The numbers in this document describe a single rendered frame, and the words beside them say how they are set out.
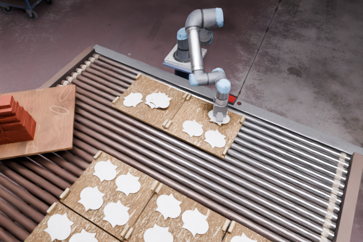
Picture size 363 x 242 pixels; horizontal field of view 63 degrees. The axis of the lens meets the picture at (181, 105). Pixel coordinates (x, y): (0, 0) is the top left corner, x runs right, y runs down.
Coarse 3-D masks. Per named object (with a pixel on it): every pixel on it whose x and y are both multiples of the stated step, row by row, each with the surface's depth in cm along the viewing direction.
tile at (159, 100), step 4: (152, 96) 199; (156, 96) 199; (160, 96) 199; (164, 96) 199; (152, 100) 196; (156, 100) 196; (160, 100) 196; (164, 100) 196; (168, 100) 196; (156, 104) 194; (160, 104) 194; (164, 104) 194; (168, 104) 194; (156, 108) 193; (164, 108) 193
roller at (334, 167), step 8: (88, 64) 228; (96, 64) 228; (104, 72) 223; (112, 72) 221; (128, 80) 216; (240, 128) 188; (248, 128) 188; (256, 136) 185; (264, 136) 184; (272, 144) 182; (280, 144) 180; (296, 152) 177; (304, 152) 176; (312, 160) 174; (320, 160) 173; (328, 168) 172; (336, 168) 170; (344, 168) 170
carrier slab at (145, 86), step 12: (132, 84) 211; (144, 84) 211; (156, 84) 211; (120, 96) 203; (144, 96) 203; (180, 96) 203; (120, 108) 196; (132, 108) 196; (144, 108) 196; (168, 108) 196; (144, 120) 190; (156, 120) 190
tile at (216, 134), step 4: (208, 132) 183; (212, 132) 183; (216, 132) 183; (208, 136) 181; (212, 136) 181; (216, 136) 181; (220, 136) 181; (224, 136) 181; (204, 140) 179; (208, 140) 179; (212, 140) 179; (216, 140) 179; (220, 140) 179; (224, 140) 179; (212, 144) 177; (216, 144) 177; (220, 144) 177; (224, 144) 177; (212, 148) 175
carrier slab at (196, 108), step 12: (192, 96) 203; (180, 108) 196; (192, 108) 196; (204, 108) 196; (180, 120) 190; (192, 120) 190; (204, 120) 190; (168, 132) 184; (180, 132) 184; (204, 132) 184; (228, 132) 184; (192, 144) 179; (204, 144) 178; (228, 144) 178
